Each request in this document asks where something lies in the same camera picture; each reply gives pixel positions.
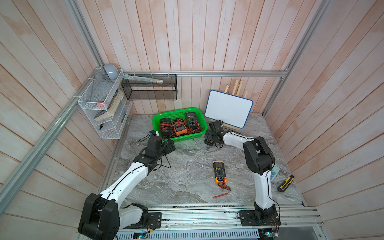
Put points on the light green ruler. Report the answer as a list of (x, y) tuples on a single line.
[(142, 79)]

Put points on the blue framed whiteboard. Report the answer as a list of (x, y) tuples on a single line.
[(229, 108)]

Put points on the orange multimeter green face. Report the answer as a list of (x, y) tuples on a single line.
[(180, 128)]

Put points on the dark green multimeter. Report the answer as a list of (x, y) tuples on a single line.
[(166, 127)]

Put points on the book on shelf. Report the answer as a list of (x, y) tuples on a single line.
[(112, 108)]

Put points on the light blue calculator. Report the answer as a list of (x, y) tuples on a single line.
[(274, 172)]

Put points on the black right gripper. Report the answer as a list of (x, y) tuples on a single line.
[(209, 134)]

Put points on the grey computer mouse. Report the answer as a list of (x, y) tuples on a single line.
[(111, 71)]

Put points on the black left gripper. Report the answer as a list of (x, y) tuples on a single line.
[(167, 150)]

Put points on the green plastic basket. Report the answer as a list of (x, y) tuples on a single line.
[(179, 116)]

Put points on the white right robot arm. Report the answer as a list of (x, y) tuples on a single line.
[(260, 160)]

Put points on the red black multimeter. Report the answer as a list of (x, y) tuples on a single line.
[(195, 131)]

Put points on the wooden easel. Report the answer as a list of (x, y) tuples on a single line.
[(231, 126)]

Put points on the yellow multimeter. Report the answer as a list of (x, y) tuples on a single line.
[(221, 178)]

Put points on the yellow black utility knife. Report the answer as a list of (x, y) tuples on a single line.
[(286, 183)]

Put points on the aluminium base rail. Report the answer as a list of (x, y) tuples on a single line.
[(224, 222)]

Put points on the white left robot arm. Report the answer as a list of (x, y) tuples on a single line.
[(103, 215)]

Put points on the small black multimeter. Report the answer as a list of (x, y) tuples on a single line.
[(208, 139)]

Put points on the white wire shelf rack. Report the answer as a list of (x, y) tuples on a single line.
[(97, 96)]

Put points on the black mesh wall basket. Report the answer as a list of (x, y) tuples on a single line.
[(141, 91)]

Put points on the green horizontal multimeter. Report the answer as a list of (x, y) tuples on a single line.
[(191, 120)]

